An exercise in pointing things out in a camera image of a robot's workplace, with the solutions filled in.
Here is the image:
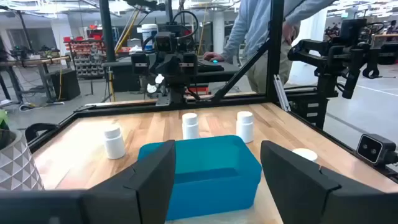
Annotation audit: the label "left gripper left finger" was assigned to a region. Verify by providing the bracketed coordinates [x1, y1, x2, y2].
[81, 139, 177, 224]

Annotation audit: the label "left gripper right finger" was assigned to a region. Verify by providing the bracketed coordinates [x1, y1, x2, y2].
[260, 140, 391, 224]

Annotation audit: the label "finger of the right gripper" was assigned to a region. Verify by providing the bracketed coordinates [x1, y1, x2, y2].
[179, 52, 199, 77]
[131, 52, 149, 76]

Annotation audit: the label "white pill bottle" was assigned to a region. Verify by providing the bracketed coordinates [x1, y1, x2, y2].
[236, 111, 254, 144]
[292, 147, 318, 163]
[182, 112, 200, 140]
[103, 124, 126, 160]

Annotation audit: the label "blue plastic basket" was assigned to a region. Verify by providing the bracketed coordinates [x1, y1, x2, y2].
[137, 134, 263, 221]

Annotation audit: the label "person's hand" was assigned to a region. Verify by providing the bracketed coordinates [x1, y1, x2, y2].
[203, 51, 225, 62]
[282, 21, 301, 47]

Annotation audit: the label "red box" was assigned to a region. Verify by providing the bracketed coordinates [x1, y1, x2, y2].
[188, 86, 209, 96]

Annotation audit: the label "black desk top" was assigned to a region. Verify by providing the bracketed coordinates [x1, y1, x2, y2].
[102, 57, 241, 84]

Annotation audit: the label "white plastic tub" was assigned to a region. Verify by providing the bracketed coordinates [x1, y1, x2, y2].
[141, 24, 159, 50]

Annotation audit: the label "shelf with red bins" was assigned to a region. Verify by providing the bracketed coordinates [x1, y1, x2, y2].
[63, 24, 108, 78]

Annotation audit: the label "person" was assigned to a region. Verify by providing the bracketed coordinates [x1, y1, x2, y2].
[203, 0, 336, 94]

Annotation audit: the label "black box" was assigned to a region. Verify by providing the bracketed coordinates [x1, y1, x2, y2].
[49, 68, 81, 101]

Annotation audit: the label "black equipment stand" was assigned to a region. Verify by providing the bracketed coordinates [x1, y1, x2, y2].
[284, 83, 340, 130]

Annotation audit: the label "silver aluminium extrusion bars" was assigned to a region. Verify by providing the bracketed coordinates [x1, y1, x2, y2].
[273, 73, 292, 112]

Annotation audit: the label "wooden workbench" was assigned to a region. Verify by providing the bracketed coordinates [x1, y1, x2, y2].
[0, 55, 72, 103]

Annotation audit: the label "succulent in white patterned pot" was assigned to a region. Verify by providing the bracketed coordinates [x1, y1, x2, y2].
[0, 108, 45, 191]

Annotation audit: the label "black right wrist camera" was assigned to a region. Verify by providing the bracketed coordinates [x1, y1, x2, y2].
[154, 32, 174, 53]

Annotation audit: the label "yellow hose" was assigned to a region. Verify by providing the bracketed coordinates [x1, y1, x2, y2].
[114, 9, 141, 54]

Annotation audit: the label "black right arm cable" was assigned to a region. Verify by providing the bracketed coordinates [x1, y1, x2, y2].
[172, 10, 200, 40]

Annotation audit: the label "black table-level camera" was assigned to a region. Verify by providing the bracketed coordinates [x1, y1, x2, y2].
[356, 133, 398, 167]

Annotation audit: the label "black aluminium table frame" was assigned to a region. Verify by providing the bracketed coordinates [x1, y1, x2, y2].
[26, 0, 398, 184]

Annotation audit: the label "black curved bracket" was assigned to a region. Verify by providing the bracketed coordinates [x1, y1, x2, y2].
[24, 123, 60, 143]

